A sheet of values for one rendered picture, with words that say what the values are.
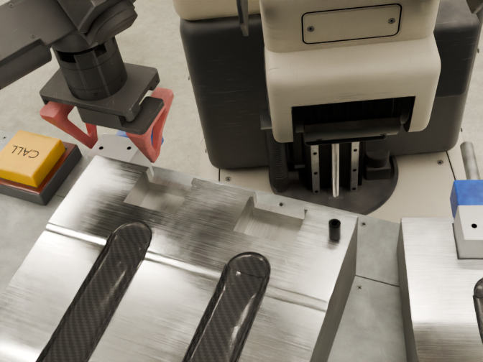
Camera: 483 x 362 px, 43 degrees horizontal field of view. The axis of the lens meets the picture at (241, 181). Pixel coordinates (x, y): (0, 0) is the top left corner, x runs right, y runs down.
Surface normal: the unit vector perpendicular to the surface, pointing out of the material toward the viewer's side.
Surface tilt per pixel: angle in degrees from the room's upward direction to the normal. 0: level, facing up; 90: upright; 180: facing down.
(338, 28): 98
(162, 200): 0
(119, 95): 0
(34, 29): 45
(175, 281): 2
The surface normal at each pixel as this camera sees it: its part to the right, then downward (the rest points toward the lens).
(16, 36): 0.33, -0.07
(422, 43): -0.11, -0.54
